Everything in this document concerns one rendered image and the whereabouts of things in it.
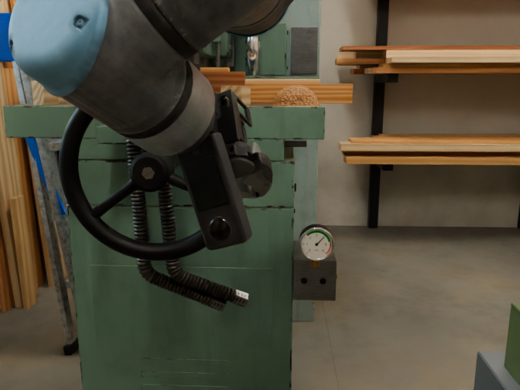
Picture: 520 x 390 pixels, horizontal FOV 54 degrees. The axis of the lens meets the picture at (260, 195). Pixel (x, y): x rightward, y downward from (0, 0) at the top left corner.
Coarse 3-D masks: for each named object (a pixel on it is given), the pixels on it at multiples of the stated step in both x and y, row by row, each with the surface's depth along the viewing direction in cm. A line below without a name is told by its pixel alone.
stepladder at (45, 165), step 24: (0, 24) 159; (0, 48) 160; (24, 96) 163; (48, 144) 168; (48, 168) 167; (48, 192) 168; (48, 216) 172; (48, 240) 173; (72, 288) 175; (72, 336) 182
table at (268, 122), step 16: (16, 112) 95; (32, 112) 95; (48, 112) 94; (64, 112) 94; (256, 112) 92; (272, 112) 92; (288, 112) 92; (304, 112) 92; (320, 112) 92; (16, 128) 96; (32, 128) 95; (48, 128) 95; (64, 128) 95; (96, 128) 85; (256, 128) 93; (272, 128) 93; (288, 128) 93; (304, 128) 93; (320, 128) 92
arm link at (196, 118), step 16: (192, 64) 45; (208, 80) 47; (192, 96) 43; (208, 96) 46; (192, 112) 44; (208, 112) 46; (176, 128) 43; (192, 128) 45; (144, 144) 45; (160, 144) 45; (176, 144) 45; (192, 144) 46
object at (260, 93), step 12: (252, 84) 107; (264, 84) 106; (276, 84) 106; (288, 84) 106; (300, 84) 106; (312, 84) 106; (324, 84) 106; (336, 84) 106; (348, 84) 106; (252, 96) 107; (264, 96) 107; (324, 96) 106; (336, 96) 106; (348, 96) 106
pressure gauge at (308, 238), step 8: (312, 224) 92; (320, 224) 92; (304, 232) 90; (312, 232) 90; (320, 232) 90; (328, 232) 90; (304, 240) 91; (312, 240) 90; (328, 240) 90; (304, 248) 91; (312, 248) 91; (320, 248) 91; (328, 248) 91; (304, 256) 91; (312, 256) 91; (320, 256) 91; (328, 256) 91; (312, 264) 94
